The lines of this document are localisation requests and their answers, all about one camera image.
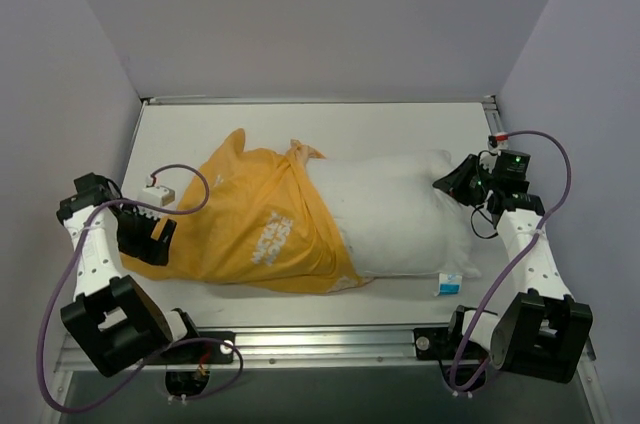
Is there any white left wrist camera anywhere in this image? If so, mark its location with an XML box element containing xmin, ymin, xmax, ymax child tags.
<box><xmin>137</xmin><ymin>177</ymin><xmax>175</xmax><ymax>219</ymax></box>

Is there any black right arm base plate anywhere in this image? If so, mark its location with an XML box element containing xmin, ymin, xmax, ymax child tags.
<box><xmin>412</xmin><ymin>326</ymin><xmax>463</xmax><ymax>361</ymax></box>

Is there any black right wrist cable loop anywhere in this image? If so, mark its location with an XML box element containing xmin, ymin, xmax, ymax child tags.
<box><xmin>469</xmin><ymin>206</ymin><xmax>501</xmax><ymax>240</ymax></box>

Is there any white pillow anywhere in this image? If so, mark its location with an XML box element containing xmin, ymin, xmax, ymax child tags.
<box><xmin>306</xmin><ymin>150</ymin><xmax>481</xmax><ymax>279</ymax></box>

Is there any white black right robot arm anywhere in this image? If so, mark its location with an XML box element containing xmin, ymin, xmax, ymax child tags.
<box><xmin>433</xmin><ymin>150</ymin><xmax>593</xmax><ymax>383</ymax></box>

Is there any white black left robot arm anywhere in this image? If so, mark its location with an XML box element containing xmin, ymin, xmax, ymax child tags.
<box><xmin>56</xmin><ymin>173</ymin><xmax>202</xmax><ymax>377</ymax></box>

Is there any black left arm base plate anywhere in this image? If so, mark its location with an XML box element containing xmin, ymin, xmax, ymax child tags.
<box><xmin>148</xmin><ymin>330</ymin><xmax>236</xmax><ymax>366</ymax></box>

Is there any orange pillowcase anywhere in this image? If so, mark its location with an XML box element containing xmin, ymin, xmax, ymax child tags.
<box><xmin>122</xmin><ymin>129</ymin><xmax>369</xmax><ymax>294</ymax></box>

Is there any blue white pillow label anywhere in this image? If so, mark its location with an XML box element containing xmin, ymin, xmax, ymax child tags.
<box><xmin>436</xmin><ymin>273</ymin><xmax>463</xmax><ymax>296</ymax></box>

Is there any aluminium front rail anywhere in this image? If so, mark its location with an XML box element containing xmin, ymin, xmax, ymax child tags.
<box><xmin>55</xmin><ymin>325</ymin><xmax>438</xmax><ymax>372</ymax></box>

